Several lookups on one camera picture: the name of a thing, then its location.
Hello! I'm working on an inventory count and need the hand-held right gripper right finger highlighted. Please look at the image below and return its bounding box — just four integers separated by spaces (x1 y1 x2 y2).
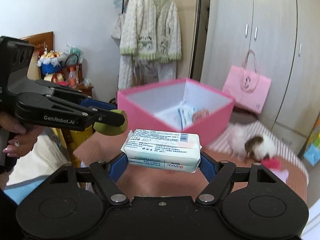
196 152 282 205

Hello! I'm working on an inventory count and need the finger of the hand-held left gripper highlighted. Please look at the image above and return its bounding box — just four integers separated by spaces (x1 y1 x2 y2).
35 80 117 110
41 94 126 127

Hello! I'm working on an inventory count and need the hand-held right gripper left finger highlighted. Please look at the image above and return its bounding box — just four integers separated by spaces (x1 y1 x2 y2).
44 152 129 207

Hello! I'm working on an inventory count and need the green makeup sponge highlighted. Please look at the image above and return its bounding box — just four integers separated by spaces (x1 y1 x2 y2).
94 109 128 135

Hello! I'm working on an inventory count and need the pink cardboard box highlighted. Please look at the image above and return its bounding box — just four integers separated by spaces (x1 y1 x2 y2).
117 78 235 147

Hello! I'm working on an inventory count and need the white tissue packet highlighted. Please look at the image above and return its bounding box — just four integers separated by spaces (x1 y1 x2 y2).
120 129 202 173

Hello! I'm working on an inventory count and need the white brown plush dog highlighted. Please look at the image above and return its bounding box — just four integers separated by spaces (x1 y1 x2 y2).
226 122 277 161

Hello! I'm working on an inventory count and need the blue wet wipes packet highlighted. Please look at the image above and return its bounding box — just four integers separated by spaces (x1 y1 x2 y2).
178 106 198 130

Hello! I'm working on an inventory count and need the pink fluffy ball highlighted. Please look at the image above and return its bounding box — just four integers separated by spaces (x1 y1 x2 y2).
261 156 282 168

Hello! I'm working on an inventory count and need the purple plush toy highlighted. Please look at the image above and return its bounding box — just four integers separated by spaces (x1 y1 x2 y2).
271 167 290 181

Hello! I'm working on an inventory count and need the person's left hand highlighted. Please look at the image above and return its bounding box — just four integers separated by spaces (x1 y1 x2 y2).
0 112 44 158

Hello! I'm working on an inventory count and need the wooden nightstand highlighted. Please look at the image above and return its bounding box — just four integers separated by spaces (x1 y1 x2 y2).
75 84 95 98

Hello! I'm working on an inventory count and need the wooden headboard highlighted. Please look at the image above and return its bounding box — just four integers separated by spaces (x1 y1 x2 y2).
20 31 54 80

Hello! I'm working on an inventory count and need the blue flower bouquet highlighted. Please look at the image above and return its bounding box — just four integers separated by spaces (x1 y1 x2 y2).
37 51 64 75

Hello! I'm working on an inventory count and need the yellow cloth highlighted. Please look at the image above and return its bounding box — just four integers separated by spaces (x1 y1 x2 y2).
70 127 93 166

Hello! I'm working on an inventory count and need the white green plastic bag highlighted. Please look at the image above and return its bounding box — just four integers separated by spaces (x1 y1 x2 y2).
65 44 84 64

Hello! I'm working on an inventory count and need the white cloth tote bag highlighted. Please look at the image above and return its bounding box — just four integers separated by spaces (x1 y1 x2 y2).
111 10 125 40

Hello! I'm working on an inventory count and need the white green fluffy robe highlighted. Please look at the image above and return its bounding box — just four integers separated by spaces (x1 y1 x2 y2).
117 0 182 90

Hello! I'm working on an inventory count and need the pink tote bag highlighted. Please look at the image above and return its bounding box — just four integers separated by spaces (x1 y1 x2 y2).
222 49 272 114

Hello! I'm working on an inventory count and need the colourful paper bag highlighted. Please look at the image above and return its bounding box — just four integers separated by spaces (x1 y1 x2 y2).
302 116 320 167

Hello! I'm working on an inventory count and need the beige wooden board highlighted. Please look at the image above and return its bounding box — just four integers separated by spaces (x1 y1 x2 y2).
175 0 201 81

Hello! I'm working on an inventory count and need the black clothes rack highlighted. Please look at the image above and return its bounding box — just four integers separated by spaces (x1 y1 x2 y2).
120 0 203 80

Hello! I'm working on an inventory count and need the grey wooden wardrobe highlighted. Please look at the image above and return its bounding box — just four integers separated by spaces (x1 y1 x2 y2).
200 0 320 140

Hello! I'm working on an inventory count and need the brown basket black handle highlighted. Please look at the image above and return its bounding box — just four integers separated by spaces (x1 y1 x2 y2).
62 54 83 84

